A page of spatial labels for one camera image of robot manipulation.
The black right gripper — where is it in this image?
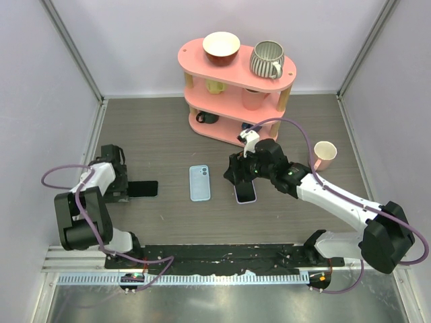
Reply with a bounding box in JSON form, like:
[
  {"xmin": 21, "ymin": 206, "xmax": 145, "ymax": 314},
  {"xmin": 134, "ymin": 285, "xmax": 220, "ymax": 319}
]
[{"xmin": 224, "ymin": 146, "xmax": 275, "ymax": 186}]

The lilac phone case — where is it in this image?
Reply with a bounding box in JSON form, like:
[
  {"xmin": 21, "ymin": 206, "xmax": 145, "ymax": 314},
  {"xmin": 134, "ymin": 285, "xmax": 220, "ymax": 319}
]
[{"xmin": 234, "ymin": 183, "xmax": 257, "ymax": 205}]

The light blue phone case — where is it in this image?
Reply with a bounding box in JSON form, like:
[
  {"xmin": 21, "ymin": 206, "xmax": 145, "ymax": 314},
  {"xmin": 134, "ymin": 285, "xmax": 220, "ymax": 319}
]
[{"xmin": 189, "ymin": 165, "xmax": 211, "ymax": 202}]

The dark green smartphone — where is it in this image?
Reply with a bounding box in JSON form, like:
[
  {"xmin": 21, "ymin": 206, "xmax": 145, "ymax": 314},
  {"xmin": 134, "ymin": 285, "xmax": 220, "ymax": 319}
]
[{"xmin": 127, "ymin": 180, "xmax": 158, "ymax": 198}]

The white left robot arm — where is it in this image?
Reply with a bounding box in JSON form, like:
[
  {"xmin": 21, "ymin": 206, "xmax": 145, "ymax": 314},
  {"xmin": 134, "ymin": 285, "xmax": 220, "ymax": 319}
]
[{"xmin": 54, "ymin": 144, "xmax": 143, "ymax": 268}]

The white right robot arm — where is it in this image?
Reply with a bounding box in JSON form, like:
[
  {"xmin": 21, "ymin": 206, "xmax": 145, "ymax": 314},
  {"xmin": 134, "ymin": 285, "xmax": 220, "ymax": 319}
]
[{"xmin": 224, "ymin": 139, "xmax": 415, "ymax": 274}]

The dark blue mug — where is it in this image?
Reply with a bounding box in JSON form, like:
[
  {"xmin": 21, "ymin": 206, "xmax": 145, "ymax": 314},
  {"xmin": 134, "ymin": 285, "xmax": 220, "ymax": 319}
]
[{"xmin": 241, "ymin": 122, "xmax": 254, "ymax": 131}]

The black mug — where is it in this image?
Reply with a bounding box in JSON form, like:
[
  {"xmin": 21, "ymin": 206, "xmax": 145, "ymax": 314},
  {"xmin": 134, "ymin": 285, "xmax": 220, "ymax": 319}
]
[{"xmin": 195, "ymin": 111, "xmax": 220, "ymax": 124}]

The pink three-tier shelf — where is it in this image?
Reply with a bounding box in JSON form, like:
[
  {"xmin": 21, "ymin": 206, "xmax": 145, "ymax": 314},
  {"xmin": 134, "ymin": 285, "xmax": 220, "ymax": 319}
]
[{"xmin": 178, "ymin": 38, "xmax": 297, "ymax": 145}]

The pink mug on shelf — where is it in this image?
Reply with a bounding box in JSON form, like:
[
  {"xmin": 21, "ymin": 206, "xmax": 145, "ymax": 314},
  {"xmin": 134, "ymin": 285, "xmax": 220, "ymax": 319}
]
[{"xmin": 242, "ymin": 89, "xmax": 269, "ymax": 111}]

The yellow mug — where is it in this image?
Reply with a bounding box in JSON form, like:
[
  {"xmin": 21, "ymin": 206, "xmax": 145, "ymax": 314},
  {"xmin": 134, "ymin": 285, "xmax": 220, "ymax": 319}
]
[{"xmin": 205, "ymin": 79, "xmax": 228, "ymax": 95}]

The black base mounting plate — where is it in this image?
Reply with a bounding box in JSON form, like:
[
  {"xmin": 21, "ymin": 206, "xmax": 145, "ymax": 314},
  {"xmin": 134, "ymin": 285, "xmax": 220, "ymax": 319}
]
[{"xmin": 104, "ymin": 242, "xmax": 345, "ymax": 277}]

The pink mug on table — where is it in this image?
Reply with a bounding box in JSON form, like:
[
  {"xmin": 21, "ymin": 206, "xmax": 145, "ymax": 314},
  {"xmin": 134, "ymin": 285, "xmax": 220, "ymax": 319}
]
[{"xmin": 310, "ymin": 141, "xmax": 337, "ymax": 172}]

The grey striped mug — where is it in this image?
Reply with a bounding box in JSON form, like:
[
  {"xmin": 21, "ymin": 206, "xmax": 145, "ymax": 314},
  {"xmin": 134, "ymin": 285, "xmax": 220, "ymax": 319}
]
[{"xmin": 249, "ymin": 40, "xmax": 285, "ymax": 79}]

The red and cream bowl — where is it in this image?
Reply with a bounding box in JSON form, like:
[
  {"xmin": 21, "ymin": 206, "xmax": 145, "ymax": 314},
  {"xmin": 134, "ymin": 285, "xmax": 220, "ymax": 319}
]
[{"xmin": 202, "ymin": 32, "xmax": 241, "ymax": 67}]

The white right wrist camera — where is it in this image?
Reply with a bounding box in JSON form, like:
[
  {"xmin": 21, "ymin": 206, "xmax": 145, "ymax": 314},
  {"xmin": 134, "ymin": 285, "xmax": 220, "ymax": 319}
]
[{"xmin": 237, "ymin": 129, "xmax": 260, "ymax": 158}]

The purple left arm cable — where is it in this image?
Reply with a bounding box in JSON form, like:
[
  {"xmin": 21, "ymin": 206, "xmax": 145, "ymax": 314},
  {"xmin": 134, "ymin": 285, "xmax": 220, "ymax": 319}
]
[{"xmin": 40, "ymin": 163, "xmax": 175, "ymax": 293}]

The white cable duct rail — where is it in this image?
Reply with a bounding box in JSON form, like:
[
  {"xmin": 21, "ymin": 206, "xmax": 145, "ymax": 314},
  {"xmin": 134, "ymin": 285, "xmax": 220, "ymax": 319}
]
[{"xmin": 57, "ymin": 271, "xmax": 309, "ymax": 286}]

